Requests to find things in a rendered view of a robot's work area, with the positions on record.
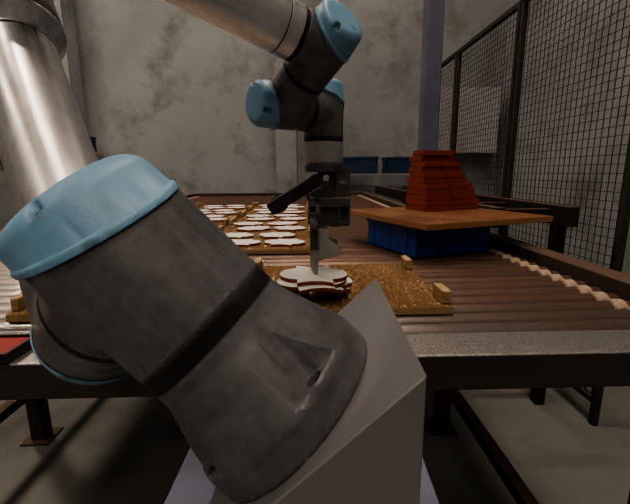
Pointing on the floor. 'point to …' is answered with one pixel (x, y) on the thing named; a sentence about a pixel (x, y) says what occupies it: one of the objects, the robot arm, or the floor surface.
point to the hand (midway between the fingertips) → (312, 265)
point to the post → (430, 74)
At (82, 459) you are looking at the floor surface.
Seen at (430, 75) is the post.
